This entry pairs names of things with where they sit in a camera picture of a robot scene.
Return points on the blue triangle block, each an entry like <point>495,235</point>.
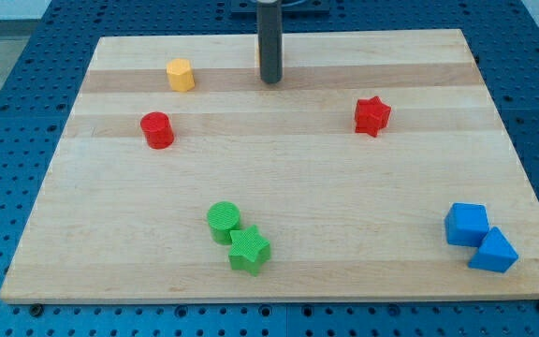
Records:
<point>495,253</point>

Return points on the green star block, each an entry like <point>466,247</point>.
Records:
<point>249,250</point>

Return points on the green cylinder block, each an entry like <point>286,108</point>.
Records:
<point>222,218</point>

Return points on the red star block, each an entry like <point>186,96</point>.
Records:
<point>371,115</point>

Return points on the yellow hexagon block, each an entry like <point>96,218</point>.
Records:
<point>180,75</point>

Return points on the red cylinder block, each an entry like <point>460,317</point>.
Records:
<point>157,130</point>

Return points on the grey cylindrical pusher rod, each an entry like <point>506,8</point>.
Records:
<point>269,37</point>

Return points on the blue cube block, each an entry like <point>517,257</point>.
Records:
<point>466,224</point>

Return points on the light wooden board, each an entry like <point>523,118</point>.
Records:
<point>349,217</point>

